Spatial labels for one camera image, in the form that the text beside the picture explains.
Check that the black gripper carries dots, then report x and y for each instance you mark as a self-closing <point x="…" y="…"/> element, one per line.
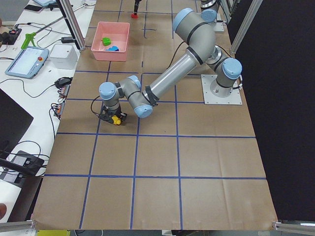
<point x="117" y="113"/>

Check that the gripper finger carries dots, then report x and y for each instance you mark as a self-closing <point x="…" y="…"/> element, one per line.
<point x="136" y="6"/>

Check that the yellow toy block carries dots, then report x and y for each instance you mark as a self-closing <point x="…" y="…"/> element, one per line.
<point x="116" y="120"/>

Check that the green toy block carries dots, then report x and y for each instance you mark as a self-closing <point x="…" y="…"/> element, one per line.
<point x="106" y="41"/>

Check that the blue toy block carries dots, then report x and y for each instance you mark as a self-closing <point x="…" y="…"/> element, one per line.
<point x="113" y="49"/>

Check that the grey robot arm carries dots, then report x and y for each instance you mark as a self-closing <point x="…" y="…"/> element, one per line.
<point x="197" y="32"/>
<point x="204" y="4"/>

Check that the pink plastic box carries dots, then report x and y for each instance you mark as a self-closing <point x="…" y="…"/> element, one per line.
<point x="111" y="41"/>

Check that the white power box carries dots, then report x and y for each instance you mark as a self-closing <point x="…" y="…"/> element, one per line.
<point x="63" y="56"/>

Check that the black power brick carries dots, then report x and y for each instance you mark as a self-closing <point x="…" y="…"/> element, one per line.
<point x="68" y="39"/>

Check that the black laptop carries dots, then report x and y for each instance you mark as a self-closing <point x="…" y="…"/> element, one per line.
<point x="14" y="122"/>

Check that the teach pendant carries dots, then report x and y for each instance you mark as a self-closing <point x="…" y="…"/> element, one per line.
<point x="28" y="62"/>

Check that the aluminium frame post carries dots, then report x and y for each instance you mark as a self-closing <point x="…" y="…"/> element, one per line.
<point x="71" y="21"/>

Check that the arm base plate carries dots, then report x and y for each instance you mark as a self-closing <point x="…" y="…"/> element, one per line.
<point x="214" y="94"/>
<point x="218" y="24"/>

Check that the green handled tool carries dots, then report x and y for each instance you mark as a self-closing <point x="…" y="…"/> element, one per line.
<point x="29" y="38"/>

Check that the left side frame post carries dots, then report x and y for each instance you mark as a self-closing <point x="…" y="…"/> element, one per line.
<point x="250" y="15"/>

